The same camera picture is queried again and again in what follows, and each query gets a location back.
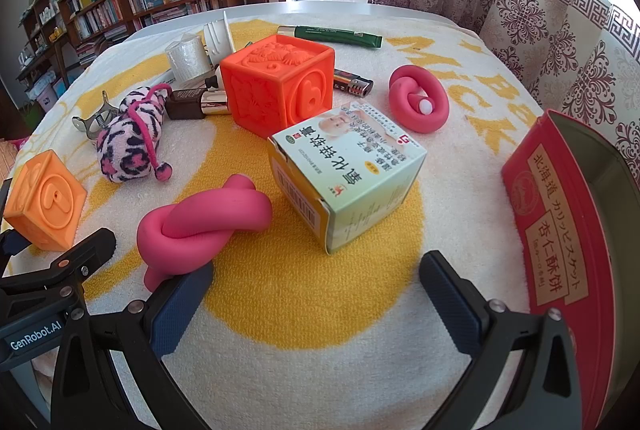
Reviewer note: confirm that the large pink knot toy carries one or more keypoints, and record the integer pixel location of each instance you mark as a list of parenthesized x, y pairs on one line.
[(200, 225)]

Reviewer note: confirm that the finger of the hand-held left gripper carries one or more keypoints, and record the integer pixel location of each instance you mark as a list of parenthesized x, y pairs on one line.
[(12, 244), (65, 261)]

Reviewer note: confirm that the large metal spring clip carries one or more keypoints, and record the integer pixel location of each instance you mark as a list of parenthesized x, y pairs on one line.
[(95, 122)]

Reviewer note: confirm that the brown bottle with gold cap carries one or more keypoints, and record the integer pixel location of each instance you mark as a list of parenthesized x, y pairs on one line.
[(182, 104)]

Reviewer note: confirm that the white plastic jar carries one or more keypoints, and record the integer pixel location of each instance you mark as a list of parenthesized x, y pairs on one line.
[(187, 60)]

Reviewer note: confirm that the small pink knot toy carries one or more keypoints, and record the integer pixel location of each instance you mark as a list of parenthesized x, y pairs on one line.
[(405, 100)]

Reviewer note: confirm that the green tube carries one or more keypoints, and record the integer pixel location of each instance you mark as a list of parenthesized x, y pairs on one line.
[(330, 35)]

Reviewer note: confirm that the white and green pen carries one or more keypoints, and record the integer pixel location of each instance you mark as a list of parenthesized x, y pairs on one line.
[(160, 80)]

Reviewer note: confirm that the white jar lid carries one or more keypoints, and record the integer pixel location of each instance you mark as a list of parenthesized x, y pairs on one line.
[(220, 37)]

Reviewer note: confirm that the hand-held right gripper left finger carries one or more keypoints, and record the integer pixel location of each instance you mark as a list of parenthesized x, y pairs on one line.
[(181, 305)]

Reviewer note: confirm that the red tin container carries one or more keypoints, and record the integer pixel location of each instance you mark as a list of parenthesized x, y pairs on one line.
[(550, 230)]

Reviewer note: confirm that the white and green medicine box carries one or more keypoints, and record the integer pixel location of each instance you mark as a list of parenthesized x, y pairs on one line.
[(345, 170)]

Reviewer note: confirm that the light orange embossed toy block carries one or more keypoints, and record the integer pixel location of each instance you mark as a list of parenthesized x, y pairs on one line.
[(45, 200)]

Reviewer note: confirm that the purple patterned curtain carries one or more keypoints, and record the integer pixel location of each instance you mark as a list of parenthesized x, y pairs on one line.
[(530, 20)]

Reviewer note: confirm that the orange-red embossed toy block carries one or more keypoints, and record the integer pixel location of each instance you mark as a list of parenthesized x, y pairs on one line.
[(265, 85)]

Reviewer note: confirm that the yellow and white printed towel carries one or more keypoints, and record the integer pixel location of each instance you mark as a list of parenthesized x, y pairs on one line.
[(320, 375)]

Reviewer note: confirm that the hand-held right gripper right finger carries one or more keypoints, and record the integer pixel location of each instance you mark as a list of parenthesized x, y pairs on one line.
[(450, 302)]

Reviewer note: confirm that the clear lighter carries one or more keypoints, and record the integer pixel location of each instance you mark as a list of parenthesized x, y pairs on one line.
[(350, 82)]

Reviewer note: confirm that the small panda figurine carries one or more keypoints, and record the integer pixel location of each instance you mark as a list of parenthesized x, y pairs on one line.
[(213, 79)]

